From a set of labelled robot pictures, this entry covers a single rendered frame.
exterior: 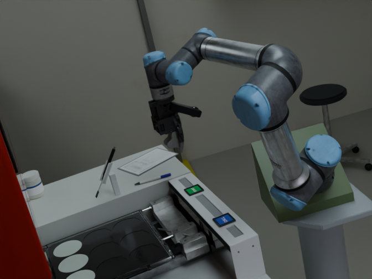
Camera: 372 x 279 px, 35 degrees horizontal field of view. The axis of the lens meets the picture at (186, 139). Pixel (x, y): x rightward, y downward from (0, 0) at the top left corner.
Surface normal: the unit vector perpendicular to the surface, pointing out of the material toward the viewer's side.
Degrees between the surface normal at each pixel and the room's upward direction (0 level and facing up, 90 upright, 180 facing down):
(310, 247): 90
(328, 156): 41
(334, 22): 90
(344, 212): 0
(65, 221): 90
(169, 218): 0
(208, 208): 0
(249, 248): 90
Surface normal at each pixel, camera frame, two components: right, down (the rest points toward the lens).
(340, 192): -0.02, -0.40
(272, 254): -0.22, -0.91
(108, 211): 0.35, 0.28
